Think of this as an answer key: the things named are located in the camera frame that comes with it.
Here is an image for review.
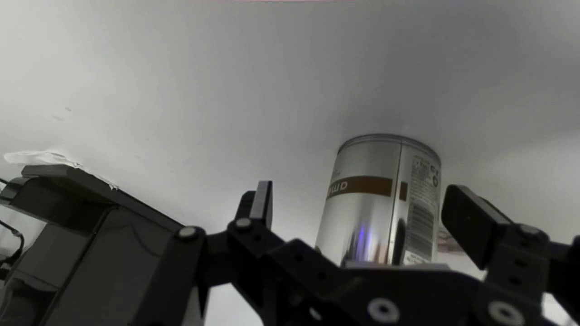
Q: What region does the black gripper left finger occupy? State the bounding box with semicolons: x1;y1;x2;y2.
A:
227;181;284;260

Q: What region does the silver tin can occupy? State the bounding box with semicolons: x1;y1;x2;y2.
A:
316;133;443;266

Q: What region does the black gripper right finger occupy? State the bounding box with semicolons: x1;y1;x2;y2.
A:
443;184;580;302

